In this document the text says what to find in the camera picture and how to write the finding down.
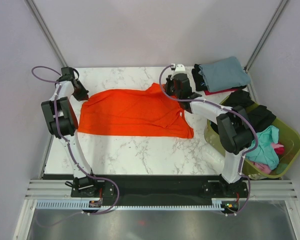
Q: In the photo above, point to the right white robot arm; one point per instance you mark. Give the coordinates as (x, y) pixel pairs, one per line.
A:
(233, 126)

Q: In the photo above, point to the green plastic bin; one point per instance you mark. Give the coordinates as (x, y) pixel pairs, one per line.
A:
(287, 136)

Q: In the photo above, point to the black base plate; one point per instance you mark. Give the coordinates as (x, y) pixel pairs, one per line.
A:
(160, 200)

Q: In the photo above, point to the black t shirt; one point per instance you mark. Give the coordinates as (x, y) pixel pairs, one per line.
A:
(199, 81)
(260, 117)

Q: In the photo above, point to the pink garment in bin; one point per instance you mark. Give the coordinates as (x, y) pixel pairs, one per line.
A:
(277, 150)

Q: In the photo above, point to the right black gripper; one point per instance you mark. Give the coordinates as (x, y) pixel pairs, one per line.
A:
(169, 81)

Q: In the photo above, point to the red folded t shirt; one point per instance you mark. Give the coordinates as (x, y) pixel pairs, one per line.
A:
(208, 93)

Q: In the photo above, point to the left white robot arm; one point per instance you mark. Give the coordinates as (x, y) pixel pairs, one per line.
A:
(63, 124)

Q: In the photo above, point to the left aluminium frame post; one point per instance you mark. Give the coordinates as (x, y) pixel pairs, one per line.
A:
(46, 31)

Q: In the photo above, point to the orange t shirt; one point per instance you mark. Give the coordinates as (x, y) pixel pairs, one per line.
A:
(130, 112)

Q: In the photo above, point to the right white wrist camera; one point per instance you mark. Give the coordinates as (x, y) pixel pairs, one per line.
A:
(178, 69)

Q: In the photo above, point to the aluminium frame post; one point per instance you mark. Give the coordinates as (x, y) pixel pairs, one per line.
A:
(266, 33)
(46, 31)

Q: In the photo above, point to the grey-blue folded t shirt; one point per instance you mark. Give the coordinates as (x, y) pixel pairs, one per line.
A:
(224, 74)

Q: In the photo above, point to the aluminium rail bar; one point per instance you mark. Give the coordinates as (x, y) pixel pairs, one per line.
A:
(261, 190)

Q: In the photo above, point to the teal t shirt in bin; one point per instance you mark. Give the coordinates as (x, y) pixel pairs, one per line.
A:
(270, 134)

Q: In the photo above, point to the black folded t shirt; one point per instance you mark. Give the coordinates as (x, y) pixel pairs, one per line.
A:
(199, 81)

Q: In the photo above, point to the white slotted cable duct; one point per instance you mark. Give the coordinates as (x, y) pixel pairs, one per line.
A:
(50, 204)

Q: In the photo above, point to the right aluminium frame post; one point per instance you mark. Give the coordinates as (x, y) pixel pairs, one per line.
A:
(266, 33)

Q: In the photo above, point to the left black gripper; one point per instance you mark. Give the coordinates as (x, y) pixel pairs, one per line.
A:
(84, 96)

